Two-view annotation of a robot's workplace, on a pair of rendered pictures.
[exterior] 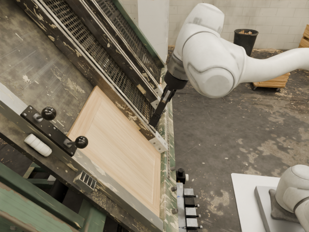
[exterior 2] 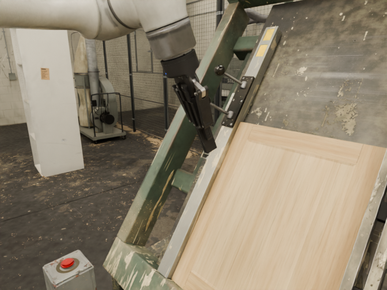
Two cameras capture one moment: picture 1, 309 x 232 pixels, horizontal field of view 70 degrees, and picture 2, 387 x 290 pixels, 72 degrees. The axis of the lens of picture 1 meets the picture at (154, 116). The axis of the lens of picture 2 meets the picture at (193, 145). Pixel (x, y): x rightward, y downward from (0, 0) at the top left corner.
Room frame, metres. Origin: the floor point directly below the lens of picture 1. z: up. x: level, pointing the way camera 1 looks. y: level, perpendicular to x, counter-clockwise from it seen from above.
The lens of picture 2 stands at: (1.08, -0.47, 1.55)
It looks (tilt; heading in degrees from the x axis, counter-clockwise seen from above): 17 degrees down; 134
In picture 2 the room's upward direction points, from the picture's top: straight up
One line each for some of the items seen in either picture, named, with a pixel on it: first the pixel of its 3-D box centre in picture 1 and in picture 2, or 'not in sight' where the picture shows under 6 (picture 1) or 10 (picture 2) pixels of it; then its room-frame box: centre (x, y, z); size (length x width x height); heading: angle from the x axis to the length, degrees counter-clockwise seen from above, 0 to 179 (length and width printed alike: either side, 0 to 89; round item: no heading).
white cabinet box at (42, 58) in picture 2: not in sight; (49, 100); (-3.13, 0.91, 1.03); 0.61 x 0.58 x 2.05; 172
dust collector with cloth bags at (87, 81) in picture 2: not in sight; (93, 86); (-4.46, 2.27, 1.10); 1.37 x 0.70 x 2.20; 172
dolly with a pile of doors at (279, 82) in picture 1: (266, 74); not in sight; (3.74, -2.03, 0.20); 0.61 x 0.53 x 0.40; 172
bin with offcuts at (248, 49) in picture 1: (243, 46); not in sight; (5.04, -2.01, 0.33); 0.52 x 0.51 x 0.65; 172
